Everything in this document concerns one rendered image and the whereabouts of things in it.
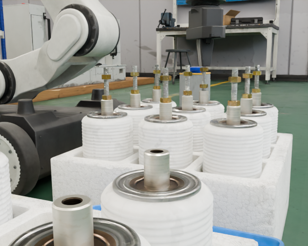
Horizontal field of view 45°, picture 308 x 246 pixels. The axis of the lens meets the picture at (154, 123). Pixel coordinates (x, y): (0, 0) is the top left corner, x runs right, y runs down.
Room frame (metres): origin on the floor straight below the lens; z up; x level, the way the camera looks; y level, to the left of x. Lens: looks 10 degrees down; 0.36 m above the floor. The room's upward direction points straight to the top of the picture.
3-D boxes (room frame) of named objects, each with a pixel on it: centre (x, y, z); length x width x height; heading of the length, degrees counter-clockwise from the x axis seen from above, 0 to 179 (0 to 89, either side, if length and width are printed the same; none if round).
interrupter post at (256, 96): (0.80, -0.22, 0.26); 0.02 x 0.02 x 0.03
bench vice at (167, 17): (5.36, -0.19, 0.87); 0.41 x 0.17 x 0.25; 155
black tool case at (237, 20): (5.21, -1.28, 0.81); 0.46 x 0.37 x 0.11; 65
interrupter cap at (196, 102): (0.85, -0.12, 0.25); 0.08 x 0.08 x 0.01
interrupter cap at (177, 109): (0.74, -0.07, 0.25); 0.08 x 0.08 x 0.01
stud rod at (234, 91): (0.59, -0.13, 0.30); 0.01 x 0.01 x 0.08
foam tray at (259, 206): (0.74, -0.07, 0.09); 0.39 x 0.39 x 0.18; 66
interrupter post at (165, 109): (0.64, -0.02, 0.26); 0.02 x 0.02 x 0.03
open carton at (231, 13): (5.44, -0.99, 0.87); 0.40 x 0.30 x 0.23; 51
